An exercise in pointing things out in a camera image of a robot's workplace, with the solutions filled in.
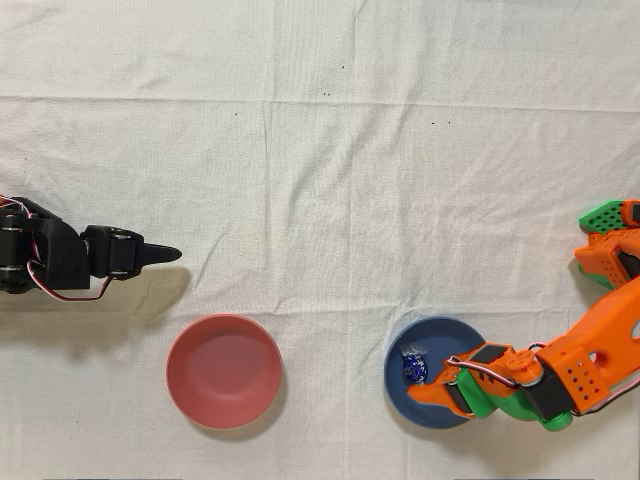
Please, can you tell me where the blue bowl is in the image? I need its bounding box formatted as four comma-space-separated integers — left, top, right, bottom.
383, 315, 489, 430

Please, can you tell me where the blue candy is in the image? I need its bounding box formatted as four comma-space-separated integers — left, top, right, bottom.
399, 342, 431, 387

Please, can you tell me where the black arm striped cable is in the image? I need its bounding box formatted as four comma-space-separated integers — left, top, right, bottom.
0, 195, 37, 219

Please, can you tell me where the orange arm gripper cable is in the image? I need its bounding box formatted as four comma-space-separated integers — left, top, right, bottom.
446, 353, 519, 389

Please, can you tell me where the black arm gripper cable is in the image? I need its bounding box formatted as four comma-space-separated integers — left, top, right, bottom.
27, 257, 115, 302

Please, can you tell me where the white creased tablecloth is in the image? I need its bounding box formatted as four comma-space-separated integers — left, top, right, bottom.
0, 0, 640, 480

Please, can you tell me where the orange arm wrist cable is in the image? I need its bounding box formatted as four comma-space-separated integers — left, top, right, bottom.
569, 374, 640, 417

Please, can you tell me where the pink bowl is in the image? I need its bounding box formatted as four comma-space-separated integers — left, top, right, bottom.
165, 313, 284, 430

